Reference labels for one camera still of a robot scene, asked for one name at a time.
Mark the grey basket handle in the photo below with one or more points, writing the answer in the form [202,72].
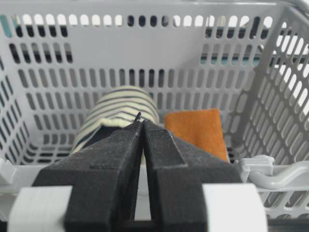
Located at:
[266,176]

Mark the grey plastic shopping basket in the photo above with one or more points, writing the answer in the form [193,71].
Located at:
[247,58]

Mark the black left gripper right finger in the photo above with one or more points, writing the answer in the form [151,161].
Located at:
[191,190]

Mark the orange cloth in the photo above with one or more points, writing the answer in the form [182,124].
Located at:
[201,128]

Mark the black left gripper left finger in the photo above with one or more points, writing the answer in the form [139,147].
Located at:
[88,191]

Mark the cream navy striped cloth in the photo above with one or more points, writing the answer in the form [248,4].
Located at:
[116,109]

